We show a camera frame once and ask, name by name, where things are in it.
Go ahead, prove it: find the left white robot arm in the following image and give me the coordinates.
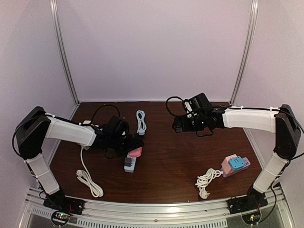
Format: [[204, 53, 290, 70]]
[[11, 106, 144, 211]]

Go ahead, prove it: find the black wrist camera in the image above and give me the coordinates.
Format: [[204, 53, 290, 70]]
[[104, 116, 130, 138], [183, 93, 211, 112]]

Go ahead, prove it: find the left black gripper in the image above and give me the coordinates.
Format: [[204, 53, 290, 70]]
[[109, 133, 144, 158]]

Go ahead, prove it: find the light pink cube adapter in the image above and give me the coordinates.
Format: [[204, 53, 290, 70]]
[[221, 154, 237, 175]]

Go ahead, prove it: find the pink plug adapter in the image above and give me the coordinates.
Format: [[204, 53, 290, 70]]
[[128, 147, 143, 158]]

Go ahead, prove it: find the right aluminium frame post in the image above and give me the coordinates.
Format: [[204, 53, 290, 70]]
[[229, 0, 259, 105]]

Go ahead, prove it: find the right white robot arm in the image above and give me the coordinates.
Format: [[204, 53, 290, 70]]
[[172, 104, 304, 210]]

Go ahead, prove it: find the white coiled cable right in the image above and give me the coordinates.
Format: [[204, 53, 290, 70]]
[[195, 168, 223, 200]]

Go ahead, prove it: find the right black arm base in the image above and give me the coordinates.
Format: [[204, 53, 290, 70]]
[[227, 186, 268, 214]]

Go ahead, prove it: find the aluminium frame post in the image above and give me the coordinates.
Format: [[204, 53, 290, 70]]
[[229, 0, 259, 105], [49, 0, 80, 105]]

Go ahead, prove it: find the aluminium front rail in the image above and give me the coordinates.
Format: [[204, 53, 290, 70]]
[[17, 187, 295, 228]]

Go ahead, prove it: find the purple power strip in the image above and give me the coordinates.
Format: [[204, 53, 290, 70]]
[[220, 156, 251, 178]]

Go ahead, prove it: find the white coiled power cable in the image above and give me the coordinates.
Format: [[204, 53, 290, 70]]
[[75, 146, 105, 198]]

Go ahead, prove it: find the light blue power strip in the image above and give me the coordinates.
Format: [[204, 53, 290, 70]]
[[124, 152, 137, 173]]

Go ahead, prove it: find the blue cube adapter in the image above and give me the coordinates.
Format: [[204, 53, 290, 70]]
[[229, 156, 245, 171]]

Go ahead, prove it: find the black plug adapter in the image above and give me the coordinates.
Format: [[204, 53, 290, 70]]
[[124, 157, 133, 167]]

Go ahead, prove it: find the left aluminium frame post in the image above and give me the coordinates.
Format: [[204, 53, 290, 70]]
[[49, 0, 80, 105]]

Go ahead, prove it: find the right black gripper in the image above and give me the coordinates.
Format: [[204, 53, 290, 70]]
[[173, 114, 207, 133]]

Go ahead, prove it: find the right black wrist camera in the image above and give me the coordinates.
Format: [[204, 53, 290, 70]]
[[183, 93, 211, 112]]

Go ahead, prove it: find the light blue coiled cable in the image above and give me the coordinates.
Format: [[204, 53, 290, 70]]
[[135, 110, 148, 136]]

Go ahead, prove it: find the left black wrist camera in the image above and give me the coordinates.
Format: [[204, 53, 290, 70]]
[[104, 116, 130, 138]]

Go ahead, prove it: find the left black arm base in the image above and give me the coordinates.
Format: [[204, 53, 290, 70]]
[[43, 189, 85, 215]]

